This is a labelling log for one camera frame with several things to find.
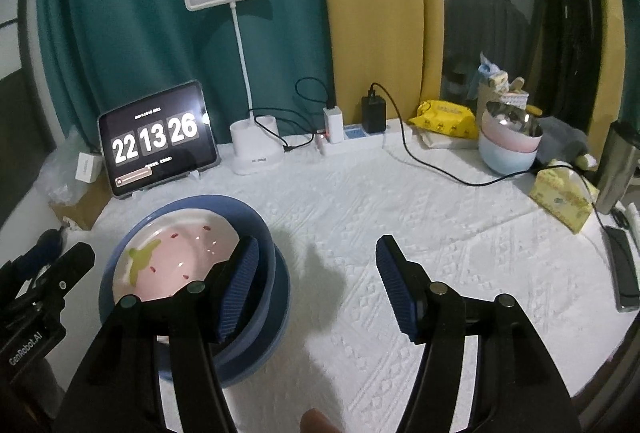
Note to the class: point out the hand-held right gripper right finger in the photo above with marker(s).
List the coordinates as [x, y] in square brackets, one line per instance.
[395, 283]

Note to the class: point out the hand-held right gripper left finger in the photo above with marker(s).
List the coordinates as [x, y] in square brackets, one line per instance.
[240, 293]

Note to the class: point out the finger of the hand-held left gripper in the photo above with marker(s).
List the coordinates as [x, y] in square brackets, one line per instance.
[65, 273]
[35, 258]

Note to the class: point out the deep blue plate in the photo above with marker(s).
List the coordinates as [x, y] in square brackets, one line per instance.
[280, 303]

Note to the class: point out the large blue bowl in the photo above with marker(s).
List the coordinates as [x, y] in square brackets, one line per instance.
[250, 223]

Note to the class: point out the pink strawberry print bowl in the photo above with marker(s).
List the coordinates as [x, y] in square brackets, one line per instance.
[170, 253]

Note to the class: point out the person's right hand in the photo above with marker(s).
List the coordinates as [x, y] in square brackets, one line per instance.
[317, 423]

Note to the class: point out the cardboard box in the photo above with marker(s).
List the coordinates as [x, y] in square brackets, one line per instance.
[80, 213]

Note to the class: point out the clear plastic bag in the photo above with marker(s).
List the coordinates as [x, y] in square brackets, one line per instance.
[60, 173]

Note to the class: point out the white textured tablecloth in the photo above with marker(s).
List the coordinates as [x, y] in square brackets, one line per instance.
[400, 193]

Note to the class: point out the small white box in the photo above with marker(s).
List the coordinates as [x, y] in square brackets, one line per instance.
[89, 168]

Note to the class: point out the white desk lamp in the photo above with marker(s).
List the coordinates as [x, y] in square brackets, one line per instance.
[255, 153]

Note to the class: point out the white power strip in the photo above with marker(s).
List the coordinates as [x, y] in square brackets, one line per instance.
[360, 138]

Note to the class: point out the tablet with clock display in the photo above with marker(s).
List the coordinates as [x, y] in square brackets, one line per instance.
[155, 138]

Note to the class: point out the light blue bowl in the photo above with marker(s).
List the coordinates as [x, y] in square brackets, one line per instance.
[505, 160]

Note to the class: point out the black charger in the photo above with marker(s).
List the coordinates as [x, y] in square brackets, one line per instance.
[374, 115]

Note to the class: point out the white charger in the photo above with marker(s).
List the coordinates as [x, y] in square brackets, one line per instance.
[333, 125]

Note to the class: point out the yellow packet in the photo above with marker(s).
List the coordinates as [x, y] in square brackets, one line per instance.
[445, 118]

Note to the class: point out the yellow tissue box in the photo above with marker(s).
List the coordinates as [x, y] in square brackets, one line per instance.
[560, 198]

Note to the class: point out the steel bowl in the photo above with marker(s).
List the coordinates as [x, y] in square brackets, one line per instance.
[515, 118]

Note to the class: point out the grey cloth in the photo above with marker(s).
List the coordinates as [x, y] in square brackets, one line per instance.
[560, 138]

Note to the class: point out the white perforated basket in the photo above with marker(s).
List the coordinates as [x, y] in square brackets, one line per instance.
[520, 102]

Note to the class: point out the black smartphone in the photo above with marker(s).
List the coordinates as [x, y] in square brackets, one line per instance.
[624, 270]

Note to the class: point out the blue and white packet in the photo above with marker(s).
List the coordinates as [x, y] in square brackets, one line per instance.
[485, 70]

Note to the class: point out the steel thermos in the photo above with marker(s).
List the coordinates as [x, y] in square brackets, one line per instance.
[617, 168]

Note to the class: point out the teal curtain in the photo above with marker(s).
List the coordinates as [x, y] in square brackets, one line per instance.
[150, 13]

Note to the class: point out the yellow curtain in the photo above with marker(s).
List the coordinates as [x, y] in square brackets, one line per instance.
[375, 13]
[607, 38]

